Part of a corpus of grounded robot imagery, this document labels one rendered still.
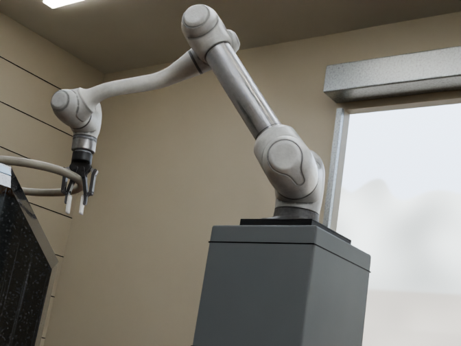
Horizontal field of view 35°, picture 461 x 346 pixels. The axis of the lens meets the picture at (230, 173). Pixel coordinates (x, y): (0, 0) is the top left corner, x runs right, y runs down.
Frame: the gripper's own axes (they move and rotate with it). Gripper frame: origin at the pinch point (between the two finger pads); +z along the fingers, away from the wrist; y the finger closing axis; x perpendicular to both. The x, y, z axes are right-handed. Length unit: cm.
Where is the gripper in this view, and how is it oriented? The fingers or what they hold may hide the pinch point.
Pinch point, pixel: (75, 205)
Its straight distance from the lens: 272.1
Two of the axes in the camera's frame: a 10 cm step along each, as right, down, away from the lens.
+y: -9.9, -0.5, 1.1
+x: -0.9, -2.7, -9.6
